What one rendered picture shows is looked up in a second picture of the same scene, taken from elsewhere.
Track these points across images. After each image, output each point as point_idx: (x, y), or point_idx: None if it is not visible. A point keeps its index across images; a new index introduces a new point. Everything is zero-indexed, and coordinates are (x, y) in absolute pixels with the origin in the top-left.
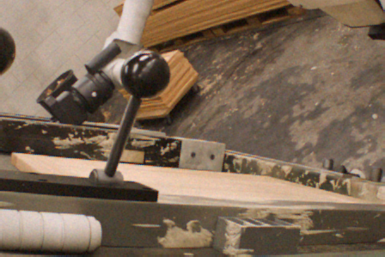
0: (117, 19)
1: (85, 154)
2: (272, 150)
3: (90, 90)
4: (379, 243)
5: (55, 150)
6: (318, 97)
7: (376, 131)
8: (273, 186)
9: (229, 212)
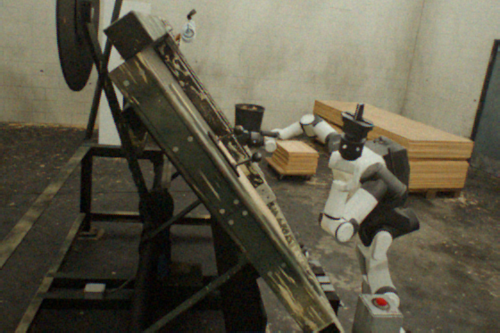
0: (312, 106)
1: (233, 155)
2: (305, 236)
3: (254, 139)
4: None
5: (226, 145)
6: (353, 238)
7: (358, 278)
8: (271, 219)
9: (247, 194)
